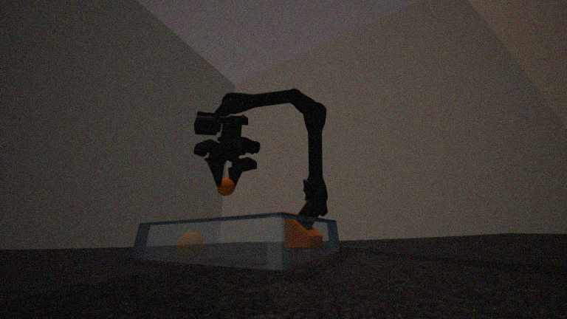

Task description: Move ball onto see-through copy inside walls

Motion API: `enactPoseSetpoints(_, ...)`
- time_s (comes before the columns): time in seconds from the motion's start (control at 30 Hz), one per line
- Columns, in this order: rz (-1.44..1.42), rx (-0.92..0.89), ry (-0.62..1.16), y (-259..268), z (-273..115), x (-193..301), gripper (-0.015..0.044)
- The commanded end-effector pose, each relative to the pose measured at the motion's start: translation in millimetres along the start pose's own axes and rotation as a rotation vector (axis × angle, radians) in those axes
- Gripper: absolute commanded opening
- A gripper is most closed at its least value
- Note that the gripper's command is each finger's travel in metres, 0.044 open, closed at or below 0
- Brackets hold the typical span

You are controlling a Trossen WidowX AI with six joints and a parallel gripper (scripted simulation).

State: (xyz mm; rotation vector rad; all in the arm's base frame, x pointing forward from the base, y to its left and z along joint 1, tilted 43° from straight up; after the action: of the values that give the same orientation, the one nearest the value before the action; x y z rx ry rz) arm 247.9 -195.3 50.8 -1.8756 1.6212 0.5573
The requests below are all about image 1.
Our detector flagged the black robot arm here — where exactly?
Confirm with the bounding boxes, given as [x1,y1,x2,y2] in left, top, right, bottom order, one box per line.
[194,88,328,218]

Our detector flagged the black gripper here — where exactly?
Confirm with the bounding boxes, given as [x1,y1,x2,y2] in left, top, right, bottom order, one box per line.
[193,131,257,189]

